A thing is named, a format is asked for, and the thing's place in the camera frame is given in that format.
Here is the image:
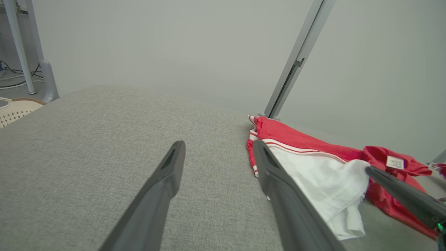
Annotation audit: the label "grey partition post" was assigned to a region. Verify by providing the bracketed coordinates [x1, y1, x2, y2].
[426, 149, 446, 165]
[25, 0, 60, 104]
[257, 0, 337, 121]

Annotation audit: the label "white metal table leg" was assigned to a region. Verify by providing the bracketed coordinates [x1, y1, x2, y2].
[2, 0, 38, 95]

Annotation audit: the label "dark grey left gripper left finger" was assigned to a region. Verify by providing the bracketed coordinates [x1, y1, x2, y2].
[99, 140, 186, 251]

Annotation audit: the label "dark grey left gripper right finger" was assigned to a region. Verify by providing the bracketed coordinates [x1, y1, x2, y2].
[253, 140, 346, 251]

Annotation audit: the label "red shorts with white stripes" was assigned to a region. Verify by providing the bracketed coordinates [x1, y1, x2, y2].
[429, 162, 446, 179]

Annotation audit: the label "grey fabric sofa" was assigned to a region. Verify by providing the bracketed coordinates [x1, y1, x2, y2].
[0, 85, 446, 251]

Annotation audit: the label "white floor cable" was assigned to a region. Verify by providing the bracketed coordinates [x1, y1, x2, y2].
[0, 74, 45, 90]

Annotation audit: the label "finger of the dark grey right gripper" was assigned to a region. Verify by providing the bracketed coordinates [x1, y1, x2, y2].
[365, 166, 446, 229]

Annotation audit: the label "red top with striped cuffs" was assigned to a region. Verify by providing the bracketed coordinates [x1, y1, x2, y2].
[246, 114, 440, 241]

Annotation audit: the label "beige plastic laundry basket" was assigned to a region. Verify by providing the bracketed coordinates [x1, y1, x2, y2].
[0, 97, 47, 129]

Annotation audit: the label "black floor cable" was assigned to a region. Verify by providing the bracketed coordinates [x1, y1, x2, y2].
[0, 61, 43, 81]

